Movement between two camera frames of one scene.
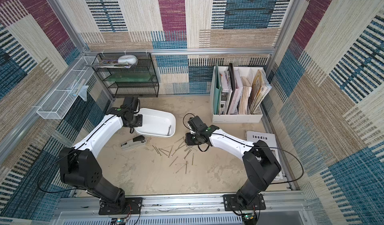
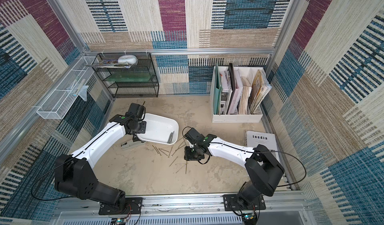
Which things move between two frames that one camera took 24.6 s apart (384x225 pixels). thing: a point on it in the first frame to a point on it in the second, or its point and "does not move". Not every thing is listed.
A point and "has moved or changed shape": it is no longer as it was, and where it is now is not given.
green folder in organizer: [217, 93] does not move
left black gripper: [139, 122] to [143, 128]
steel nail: [169, 127] to [170, 137]
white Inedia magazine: [270, 139] does not move
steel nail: [173, 161] does not move
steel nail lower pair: [182, 166] does not move
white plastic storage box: [156, 123] has moved or changed shape
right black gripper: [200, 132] to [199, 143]
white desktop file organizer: [237, 94] does not move
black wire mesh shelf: [127, 75] does not move
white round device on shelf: [129, 59] does not move
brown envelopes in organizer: [260, 88] does not move
